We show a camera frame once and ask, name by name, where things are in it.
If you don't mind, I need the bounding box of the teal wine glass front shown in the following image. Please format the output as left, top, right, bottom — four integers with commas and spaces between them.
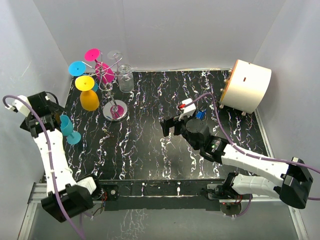
60, 114, 81, 145

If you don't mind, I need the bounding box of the yellow wine glass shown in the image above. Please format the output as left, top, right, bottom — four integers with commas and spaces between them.
75, 75, 100, 112

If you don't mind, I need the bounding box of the blue wine glass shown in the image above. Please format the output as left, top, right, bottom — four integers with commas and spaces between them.
68, 61, 98, 92

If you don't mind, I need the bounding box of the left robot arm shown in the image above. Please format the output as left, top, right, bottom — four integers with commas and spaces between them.
14, 91, 104, 223

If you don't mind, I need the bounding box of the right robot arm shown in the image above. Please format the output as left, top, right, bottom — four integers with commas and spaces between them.
160, 116, 313, 209

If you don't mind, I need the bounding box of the pink wine glass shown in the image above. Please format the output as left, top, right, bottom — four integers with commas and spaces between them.
84, 48, 115, 84

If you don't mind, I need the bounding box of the chrome wine glass rack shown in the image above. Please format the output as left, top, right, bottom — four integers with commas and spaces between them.
90, 61, 128, 122

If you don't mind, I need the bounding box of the clear wine glass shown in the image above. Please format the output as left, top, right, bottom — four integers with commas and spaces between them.
107, 50, 123, 65

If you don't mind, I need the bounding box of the blue stapler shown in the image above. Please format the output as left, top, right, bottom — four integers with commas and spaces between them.
195, 109, 207, 120

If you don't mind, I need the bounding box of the white cylindrical container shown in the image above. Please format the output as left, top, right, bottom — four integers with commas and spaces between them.
219, 59, 272, 116

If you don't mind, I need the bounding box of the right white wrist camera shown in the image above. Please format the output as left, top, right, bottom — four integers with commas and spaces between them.
178, 98, 196, 121

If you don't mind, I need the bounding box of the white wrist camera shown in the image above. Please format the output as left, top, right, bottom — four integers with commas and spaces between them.
178, 98, 196, 121
5, 95, 31, 117

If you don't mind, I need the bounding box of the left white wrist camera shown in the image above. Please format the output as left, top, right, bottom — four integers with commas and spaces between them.
5, 95, 31, 117

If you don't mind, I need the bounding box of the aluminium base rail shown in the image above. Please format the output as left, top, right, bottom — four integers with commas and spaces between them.
18, 149, 310, 240

